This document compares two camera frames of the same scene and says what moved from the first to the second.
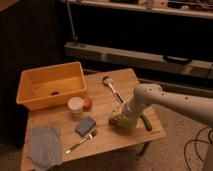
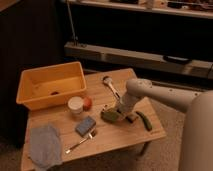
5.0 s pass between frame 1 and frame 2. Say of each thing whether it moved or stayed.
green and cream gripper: moved
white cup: stayed
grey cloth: stayed
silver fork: stayed
